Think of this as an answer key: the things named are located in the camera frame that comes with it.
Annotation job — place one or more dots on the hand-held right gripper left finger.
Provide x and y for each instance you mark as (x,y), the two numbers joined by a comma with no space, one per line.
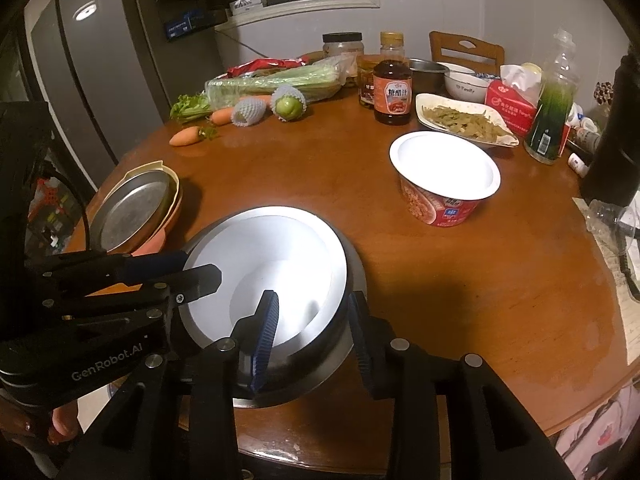
(265,345)

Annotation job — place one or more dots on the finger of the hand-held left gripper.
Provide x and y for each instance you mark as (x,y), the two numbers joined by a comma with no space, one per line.
(200,282)
(155,264)

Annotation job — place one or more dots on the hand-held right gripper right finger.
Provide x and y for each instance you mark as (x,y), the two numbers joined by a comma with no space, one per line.
(360,340)

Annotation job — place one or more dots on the pink plastic plate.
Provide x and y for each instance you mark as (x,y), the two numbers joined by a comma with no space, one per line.
(152,245)

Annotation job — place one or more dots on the stainless steel bowl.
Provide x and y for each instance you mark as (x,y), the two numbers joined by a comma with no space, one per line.
(320,360)

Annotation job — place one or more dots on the round metal pan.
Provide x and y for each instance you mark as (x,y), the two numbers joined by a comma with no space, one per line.
(130,210)

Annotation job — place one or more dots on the yellow shell-shaped plate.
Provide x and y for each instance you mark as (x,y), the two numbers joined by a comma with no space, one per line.
(150,166)

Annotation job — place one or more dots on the person's left hand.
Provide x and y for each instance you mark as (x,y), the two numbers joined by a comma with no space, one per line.
(65,420)

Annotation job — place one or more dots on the small carrot with greens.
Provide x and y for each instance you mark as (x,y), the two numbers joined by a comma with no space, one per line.
(182,136)

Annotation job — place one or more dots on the fruit in white foam net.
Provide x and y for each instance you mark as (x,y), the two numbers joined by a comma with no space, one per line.
(250,112)

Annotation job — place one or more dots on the red instant noodle bowl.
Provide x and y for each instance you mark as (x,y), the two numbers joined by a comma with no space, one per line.
(445,165)

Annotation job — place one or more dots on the green fruit in foam net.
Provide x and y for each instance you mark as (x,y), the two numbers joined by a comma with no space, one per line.
(289,106)

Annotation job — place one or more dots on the grey refrigerator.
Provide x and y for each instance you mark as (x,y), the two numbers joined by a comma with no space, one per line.
(100,60)

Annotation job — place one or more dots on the celery in plastic bag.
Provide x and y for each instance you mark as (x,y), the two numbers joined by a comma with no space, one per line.
(280,82)

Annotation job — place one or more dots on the red snack bag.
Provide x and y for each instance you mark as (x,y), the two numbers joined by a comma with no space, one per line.
(260,66)

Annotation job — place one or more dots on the blue box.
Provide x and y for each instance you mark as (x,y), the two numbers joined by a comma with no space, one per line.
(192,25)

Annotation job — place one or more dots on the white dish of pickled vegetables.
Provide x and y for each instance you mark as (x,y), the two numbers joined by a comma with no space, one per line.
(460,117)

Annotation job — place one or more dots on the dark sauce bottle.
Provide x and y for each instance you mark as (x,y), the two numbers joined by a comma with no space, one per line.
(392,95)

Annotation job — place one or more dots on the sauce jar with yellow label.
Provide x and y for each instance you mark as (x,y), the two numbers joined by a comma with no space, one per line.
(366,85)

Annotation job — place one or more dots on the pink printed cloth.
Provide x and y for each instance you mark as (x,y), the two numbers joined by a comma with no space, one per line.
(600,435)

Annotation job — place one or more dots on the paper sheet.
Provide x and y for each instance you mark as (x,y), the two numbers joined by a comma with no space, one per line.
(612,280)

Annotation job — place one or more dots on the small steel pot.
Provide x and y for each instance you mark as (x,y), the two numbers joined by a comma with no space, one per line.
(425,77)

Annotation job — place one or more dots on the white printed bowl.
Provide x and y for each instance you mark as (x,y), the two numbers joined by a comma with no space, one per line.
(467,89)

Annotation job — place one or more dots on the white box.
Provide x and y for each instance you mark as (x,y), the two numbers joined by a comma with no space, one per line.
(247,5)

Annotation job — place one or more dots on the glass jar with dark lid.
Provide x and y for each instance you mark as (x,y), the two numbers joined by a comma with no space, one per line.
(342,45)

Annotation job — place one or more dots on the red tissue pack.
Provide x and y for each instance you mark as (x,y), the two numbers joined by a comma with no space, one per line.
(510,105)

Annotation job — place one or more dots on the small white bottle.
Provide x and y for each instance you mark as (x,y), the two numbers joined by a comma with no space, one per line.
(578,164)

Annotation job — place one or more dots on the plain white bowl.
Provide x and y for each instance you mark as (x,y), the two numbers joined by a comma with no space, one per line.
(457,67)

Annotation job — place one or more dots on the plastic bottle of green liquid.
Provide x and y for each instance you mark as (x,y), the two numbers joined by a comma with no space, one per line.
(550,110)

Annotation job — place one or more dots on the wooden chair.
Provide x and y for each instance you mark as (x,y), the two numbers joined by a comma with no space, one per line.
(467,47)

